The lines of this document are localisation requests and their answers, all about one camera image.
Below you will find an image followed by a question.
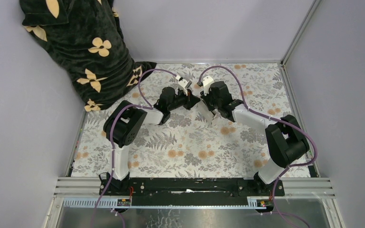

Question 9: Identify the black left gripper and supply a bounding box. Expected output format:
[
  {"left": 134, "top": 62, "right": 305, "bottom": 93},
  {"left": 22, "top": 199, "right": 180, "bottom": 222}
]
[{"left": 167, "top": 87, "right": 199, "bottom": 112}]

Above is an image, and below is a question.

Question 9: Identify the white cardboard paper box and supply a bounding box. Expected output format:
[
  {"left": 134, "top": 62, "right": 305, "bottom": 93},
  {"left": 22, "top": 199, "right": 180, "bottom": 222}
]
[{"left": 196, "top": 100, "right": 216, "bottom": 124}]

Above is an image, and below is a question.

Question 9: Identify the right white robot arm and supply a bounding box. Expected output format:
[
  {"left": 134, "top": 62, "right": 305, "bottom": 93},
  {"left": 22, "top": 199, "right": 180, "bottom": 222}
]
[{"left": 198, "top": 79, "right": 309, "bottom": 196}]

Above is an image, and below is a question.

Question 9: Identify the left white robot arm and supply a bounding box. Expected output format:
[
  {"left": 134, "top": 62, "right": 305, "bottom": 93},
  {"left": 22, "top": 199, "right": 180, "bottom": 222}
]
[{"left": 103, "top": 87, "right": 201, "bottom": 195}]

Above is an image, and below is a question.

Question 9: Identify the floral patterned table cloth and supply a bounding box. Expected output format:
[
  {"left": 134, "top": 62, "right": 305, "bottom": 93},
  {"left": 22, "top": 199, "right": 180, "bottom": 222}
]
[{"left": 71, "top": 63, "right": 292, "bottom": 178}]

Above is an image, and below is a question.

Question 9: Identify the black floral plush blanket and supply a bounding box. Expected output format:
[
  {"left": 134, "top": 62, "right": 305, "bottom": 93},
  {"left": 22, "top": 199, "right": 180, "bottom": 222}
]
[{"left": 19, "top": 0, "right": 156, "bottom": 112}]

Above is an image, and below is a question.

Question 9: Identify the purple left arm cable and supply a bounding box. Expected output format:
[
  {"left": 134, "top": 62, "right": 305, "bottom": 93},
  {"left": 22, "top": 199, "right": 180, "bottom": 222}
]
[{"left": 94, "top": 68, "right": 192, "bottom": 209}]

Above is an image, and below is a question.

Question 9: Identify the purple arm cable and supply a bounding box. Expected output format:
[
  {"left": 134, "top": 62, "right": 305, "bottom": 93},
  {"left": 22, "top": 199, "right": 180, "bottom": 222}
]
[
  {"left": 94, "top": 68, "right": 192, "bottom": 209},
  {"left": 198, "top": 66, "right": 318, "bottom": 218}
]

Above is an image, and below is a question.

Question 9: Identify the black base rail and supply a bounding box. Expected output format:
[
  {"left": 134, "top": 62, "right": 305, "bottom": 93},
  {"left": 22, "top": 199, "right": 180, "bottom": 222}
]
[{"left": 99, "top": 178, "right": 285, "bottom": 197}]

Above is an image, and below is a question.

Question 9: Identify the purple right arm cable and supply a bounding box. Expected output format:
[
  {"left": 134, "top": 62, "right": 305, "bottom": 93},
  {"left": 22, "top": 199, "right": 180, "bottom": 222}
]
[{"left": 198, "top": 66, "right": 318, "bottom": 218}]

